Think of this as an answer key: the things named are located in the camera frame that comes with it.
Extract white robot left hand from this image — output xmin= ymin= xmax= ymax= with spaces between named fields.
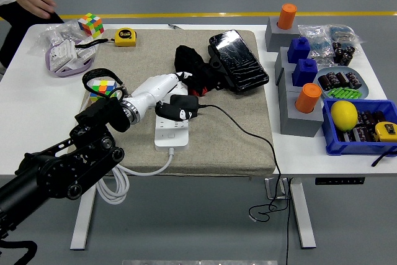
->
xmin=128 ymin=71 xmax=200 ymax=122

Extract black power adapter with cord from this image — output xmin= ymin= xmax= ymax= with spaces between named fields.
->
xmin=169 ymin=94 xmax=294 ymax=265

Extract person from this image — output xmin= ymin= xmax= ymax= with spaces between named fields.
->
xmin=0 ymin=0 xmax=65 ymax=70

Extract clear bag of white parts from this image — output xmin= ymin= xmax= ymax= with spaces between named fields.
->
xmin=29 ymin=19 xmax=88 ymax=56

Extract colourful puzzle cube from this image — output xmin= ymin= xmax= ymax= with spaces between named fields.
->
xmin=77 ymin=12 xmax=105 ymax=40
xmin=89 ymin=79 xmax=117 ymax=102

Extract grey-brown fabric mat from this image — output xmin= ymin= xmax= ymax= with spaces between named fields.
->
xmin=79 ymin=29 xmax=276 ymax=177

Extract purple plastic basket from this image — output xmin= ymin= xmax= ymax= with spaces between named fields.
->
xmin=45 ymin=37 xmax=96 ymax=79

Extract glossy black rectangular case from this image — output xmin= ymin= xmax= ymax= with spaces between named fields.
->
xmin=207 ymin=29 xmax=270 ymax=94

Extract white table leg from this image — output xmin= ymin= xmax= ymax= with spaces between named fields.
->
xmin=290 ymin=177 xmax=317 ymax=249
xmin=69 ymin=177 xmax=97 ymax=250

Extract large grey block with hole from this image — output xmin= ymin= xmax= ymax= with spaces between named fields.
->
xmin=279 ymin=89 xmax=324 ymax=138

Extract blue block with knob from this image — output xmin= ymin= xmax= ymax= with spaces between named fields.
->
xmin=287 ymin=37 xmax=311 ymax=64
xmin=292 ymin=58 xmax=319 ymax=88

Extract orange cylinder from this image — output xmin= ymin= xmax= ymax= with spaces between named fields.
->
xmin=295 ymin=83 xmax=323 ymax=114
xmin=277 ymin=3 xmax=298 ymax=30

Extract clear bag with blue print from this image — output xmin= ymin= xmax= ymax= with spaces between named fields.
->
xmin=298 ymin=24 xmax=336 ymax=58

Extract yellow lemon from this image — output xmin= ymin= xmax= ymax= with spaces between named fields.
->
xmin=330 ymin=101 xmax=359 ymax=132

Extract clear bag of small parts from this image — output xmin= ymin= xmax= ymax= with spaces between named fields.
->
xmin=328 ymin=24 xmax=365 ymax=45

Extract blue plastic bin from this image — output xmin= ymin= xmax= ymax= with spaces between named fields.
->
xmin=321 ymin=99 xmax=397 ymax=156

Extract black desk control panel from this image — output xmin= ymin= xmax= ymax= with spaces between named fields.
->
xmin=315 ymin=177 xmax=366 ymax=186

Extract light blue oval plate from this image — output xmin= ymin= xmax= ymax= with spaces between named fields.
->
xmin=312 ymin=66 xmax=370 ymax=101

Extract white power strip with cable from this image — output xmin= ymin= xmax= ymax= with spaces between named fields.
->
xmin=95 ymin=82 xmax=190 ymax=205

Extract yellow tape measure with strap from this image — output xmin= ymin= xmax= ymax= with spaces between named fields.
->
xmin=75 ymin=27 xmax=138 ymax=50

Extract white plastic switch boxes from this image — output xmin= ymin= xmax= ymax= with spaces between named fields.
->
xmin=48 ymin=38 xmax=96 ymax=72

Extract silver metal bracket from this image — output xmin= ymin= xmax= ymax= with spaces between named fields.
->
xmin=264 ymin=177 xmax=290 ymax=200

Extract black strap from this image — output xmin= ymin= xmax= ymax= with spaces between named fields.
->
xmin=371 ymin=150 xmax=397 ymax=168

